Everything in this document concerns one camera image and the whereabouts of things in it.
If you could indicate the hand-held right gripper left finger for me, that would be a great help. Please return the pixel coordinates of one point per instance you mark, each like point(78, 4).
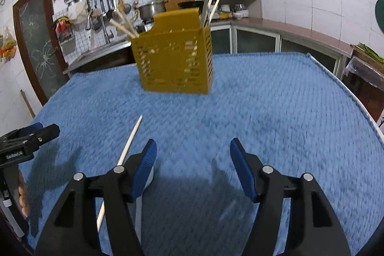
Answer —
point(145, 166)

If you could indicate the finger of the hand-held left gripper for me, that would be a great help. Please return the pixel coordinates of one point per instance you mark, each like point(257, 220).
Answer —
point(42, 136)
point(27, 130)

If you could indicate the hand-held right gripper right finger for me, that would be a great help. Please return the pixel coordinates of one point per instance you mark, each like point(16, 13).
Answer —
point(243, 166)

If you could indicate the light wooden chopstick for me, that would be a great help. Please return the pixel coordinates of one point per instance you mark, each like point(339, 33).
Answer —
point(214, 10)
point(130, 139)
point(127, 22)
point(204, 8)
point(132, 22)
point(209, 8)
point(126, 31)

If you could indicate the yellow perforated utensil holder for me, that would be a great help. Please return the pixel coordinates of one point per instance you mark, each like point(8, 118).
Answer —
point(174, 58)

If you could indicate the person's left hand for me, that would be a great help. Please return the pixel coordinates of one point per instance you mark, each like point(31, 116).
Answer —
point(24, 196)

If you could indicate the wooden stick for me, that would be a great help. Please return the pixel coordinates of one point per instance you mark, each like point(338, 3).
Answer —
point(27, 104)

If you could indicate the blue towel mat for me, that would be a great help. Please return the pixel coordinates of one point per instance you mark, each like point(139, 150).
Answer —
point(270, 109)

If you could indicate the orange hanging bag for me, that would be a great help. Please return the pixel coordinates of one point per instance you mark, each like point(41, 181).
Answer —
point(8, 47)

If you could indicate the brown framed glass door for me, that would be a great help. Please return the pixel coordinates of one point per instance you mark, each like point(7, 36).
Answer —
point(39, 43)

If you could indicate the steel kitchen sink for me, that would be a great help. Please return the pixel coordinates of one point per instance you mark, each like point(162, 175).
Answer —
point(102, 50)

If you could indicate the red and yellow scrubber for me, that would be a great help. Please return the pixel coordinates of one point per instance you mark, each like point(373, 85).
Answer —
point(62, 24)

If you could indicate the steel faucet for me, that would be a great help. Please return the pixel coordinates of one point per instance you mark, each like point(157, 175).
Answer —
point(105, 31)

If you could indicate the glass door base cabinet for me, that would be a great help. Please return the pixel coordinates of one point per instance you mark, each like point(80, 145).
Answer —
point(270, 43)

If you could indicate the white cloth bag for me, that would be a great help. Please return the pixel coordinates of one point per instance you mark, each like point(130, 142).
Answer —
point(76, 12)

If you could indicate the white cup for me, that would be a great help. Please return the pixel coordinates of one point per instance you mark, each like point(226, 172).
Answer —
point(96, 12)

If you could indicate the brown kitchen counter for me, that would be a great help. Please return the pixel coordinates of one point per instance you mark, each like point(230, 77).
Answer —
point(285, 29)

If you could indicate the black ladle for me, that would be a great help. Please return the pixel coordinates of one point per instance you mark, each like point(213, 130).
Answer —
point(109, 8)

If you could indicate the clear plastic table cover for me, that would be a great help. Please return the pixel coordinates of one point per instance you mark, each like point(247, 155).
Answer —
point(363, 73)

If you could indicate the steel skimmer ladle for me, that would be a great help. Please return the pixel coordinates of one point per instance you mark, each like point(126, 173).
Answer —
point(127, 7)

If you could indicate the steel cooking pot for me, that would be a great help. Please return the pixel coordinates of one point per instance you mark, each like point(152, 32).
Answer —
point(152, 9)

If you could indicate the wooden chopping block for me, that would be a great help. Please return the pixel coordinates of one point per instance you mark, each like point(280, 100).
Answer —
point(367, 59)

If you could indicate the black wok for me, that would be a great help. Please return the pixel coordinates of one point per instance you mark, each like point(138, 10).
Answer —
point(190, 4)

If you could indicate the green vegetables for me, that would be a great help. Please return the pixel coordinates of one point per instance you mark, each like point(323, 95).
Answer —
point(372, 50)

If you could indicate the green round wall board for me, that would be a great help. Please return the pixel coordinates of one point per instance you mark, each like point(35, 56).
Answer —
point(380, 11)

